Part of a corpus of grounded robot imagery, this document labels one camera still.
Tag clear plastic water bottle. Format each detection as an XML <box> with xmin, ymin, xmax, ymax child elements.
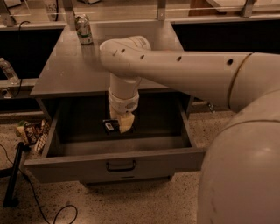
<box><xmin>0</xmin><ymin>58</ymin><xmax>19</xmax><ymax>85</ymax></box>

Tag black drawer handle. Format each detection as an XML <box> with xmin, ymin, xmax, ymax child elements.
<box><xmin>106</xmin><ymin>160</ymin><xmax>137</xmax><ymax>172</ymax></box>

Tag snack bags on floor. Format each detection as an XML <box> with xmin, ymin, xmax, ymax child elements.
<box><xmin>16</xmin><ymin>119</ymin><xmax>50</xmax><ymax>153</ymax></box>

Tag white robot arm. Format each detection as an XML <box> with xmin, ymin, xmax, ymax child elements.
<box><xmin>100</xmin><ymin>37</ymin><xmax>280</xmax><ymax>224</ymax></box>

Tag grey drawer cabinet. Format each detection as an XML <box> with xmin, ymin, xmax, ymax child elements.
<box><xmin>24</xmin><ymin>22</ymin><xmax>205</xmax><ymax>184</ymax></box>

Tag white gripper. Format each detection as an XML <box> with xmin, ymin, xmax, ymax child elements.
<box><xmin>108</xmin><ymin>88</ymin><xmax>139</xmax><ymax>133</ymax></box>

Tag green soda can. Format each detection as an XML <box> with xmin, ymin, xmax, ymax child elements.
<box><xmin>75</xmin><ymin>14</ymin><xmax>93</xmax><ymax>45</ymax></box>

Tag black rxbar chocolate bar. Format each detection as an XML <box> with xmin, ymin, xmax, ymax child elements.
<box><xmin>102</xmin><ymin>119</ymin><xmax>120</xmax><ymax>134</ymax></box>

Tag grey metal rail frame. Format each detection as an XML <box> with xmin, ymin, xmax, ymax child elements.
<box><xmin>0</xmin><ymin>0</ymin><xmax>280</xmax><ymax>113</ymax></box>

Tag open grey top drawer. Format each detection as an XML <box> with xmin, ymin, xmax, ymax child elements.
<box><xmin>24</xmin><ymin>93</ymin><xmax>206</xmax><ymax>184</ymax></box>

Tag black floor cable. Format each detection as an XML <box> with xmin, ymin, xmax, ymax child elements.
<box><xmin>0</xmin><ymin>143</ymin><xmax>79</xmax><ymax>224</ymax></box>

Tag black hanging cable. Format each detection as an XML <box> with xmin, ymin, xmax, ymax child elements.
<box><xmin>11</xmin><ymin>20</ymin><xmax>32</xmax><ymax>99</ymax></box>

